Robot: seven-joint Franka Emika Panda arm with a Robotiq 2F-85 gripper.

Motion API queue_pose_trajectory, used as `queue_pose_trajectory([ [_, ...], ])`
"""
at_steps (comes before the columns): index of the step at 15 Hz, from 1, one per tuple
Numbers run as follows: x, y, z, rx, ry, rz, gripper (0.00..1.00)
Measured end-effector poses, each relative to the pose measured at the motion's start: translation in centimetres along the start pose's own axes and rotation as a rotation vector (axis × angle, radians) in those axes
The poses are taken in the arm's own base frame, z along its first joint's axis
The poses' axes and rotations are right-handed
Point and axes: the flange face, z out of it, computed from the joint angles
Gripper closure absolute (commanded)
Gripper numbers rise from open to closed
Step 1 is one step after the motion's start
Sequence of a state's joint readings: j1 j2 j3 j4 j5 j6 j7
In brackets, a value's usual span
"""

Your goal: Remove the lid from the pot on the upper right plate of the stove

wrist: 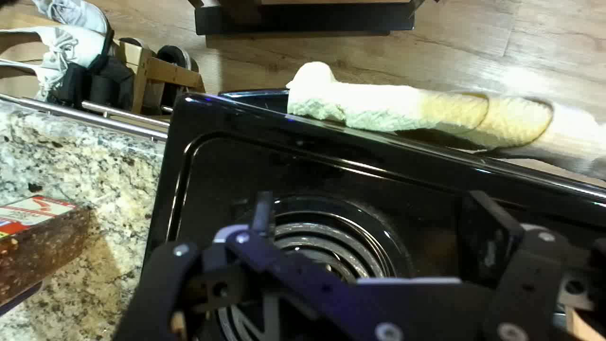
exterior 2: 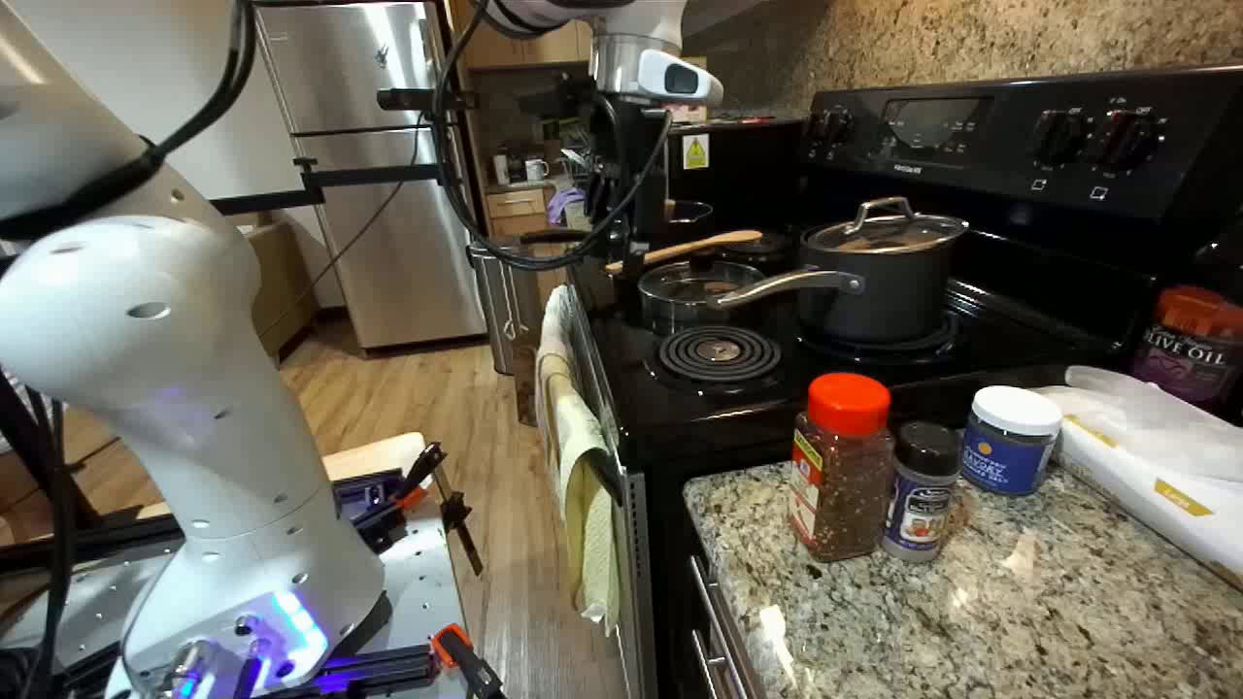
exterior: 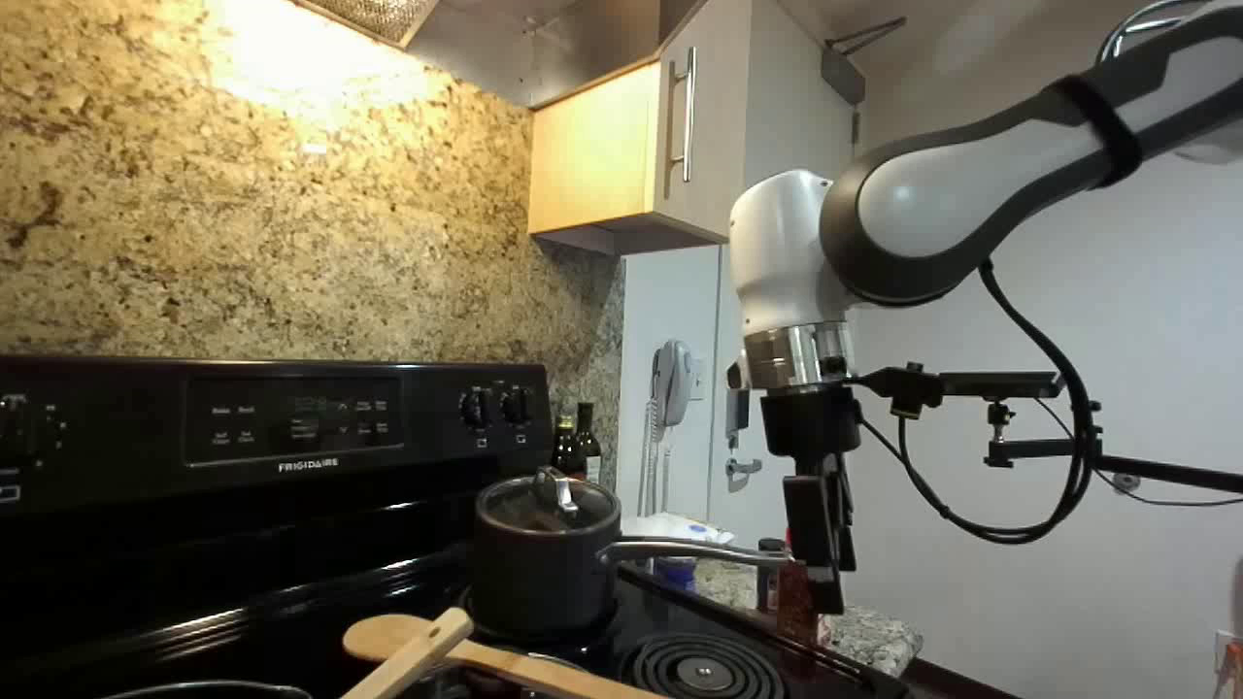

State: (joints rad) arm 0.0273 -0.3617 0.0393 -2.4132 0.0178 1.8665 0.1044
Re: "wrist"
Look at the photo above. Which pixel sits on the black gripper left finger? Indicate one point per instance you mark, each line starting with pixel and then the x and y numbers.
pixel 183 283

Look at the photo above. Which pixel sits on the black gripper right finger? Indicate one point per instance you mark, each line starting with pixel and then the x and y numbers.
pixel 544 288

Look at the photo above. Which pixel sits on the black electric stove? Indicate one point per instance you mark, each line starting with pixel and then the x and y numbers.
pixel 364 235

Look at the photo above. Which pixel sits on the white and yellow towel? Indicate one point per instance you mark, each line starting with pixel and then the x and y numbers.
pixel 514 125

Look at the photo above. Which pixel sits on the dark furniture base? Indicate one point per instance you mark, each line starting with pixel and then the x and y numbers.
pixel 302 16

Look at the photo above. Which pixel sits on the metal rail bar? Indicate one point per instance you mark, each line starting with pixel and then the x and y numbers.
pixel 99 116

